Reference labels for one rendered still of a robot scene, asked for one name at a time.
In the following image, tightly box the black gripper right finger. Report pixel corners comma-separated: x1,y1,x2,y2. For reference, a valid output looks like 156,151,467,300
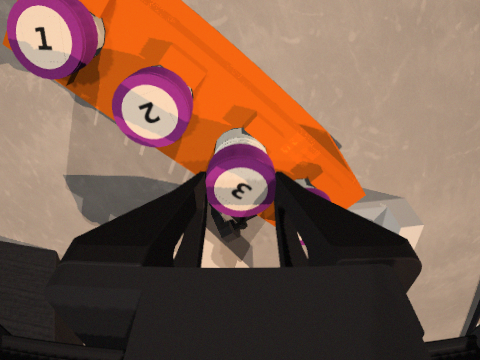
274,172,422,293

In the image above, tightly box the beige key housing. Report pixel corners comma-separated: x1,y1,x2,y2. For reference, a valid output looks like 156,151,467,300
201,202,258,268

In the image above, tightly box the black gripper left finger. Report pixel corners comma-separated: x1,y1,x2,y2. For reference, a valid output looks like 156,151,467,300
58,172,208,268

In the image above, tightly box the black table edge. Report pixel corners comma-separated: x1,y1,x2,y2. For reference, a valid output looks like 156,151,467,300
465,300,480,336

